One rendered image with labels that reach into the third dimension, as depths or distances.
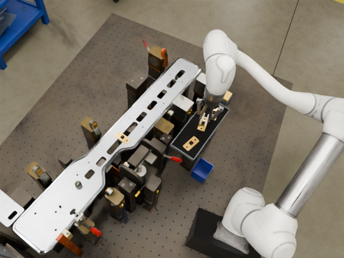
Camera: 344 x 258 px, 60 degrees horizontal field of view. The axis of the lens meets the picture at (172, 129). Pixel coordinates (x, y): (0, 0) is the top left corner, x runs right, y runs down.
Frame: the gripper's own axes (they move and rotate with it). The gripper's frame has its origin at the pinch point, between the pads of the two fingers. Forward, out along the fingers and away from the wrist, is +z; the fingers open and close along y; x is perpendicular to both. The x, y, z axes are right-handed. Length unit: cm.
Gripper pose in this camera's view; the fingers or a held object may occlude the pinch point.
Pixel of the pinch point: (204, 119)
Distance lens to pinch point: 147.2
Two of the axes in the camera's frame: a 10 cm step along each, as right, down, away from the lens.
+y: -9.4, -3.4, 0.9
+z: -1.0, 5.0, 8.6
